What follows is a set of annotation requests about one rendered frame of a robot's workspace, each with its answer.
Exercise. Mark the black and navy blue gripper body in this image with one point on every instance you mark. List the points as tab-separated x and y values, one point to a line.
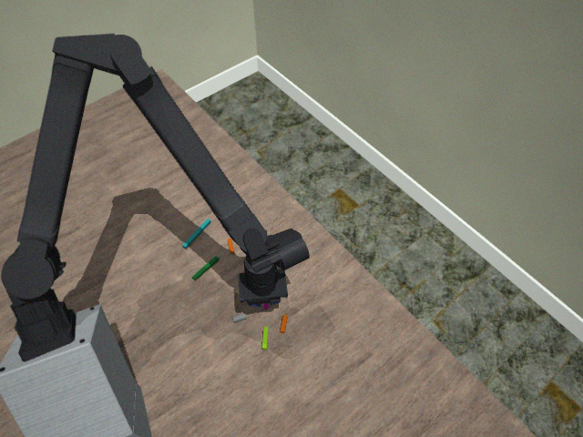
261	294

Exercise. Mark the turquoise rod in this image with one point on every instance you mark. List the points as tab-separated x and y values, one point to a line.
196	233

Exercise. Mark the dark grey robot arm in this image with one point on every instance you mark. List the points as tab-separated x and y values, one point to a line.
43	323

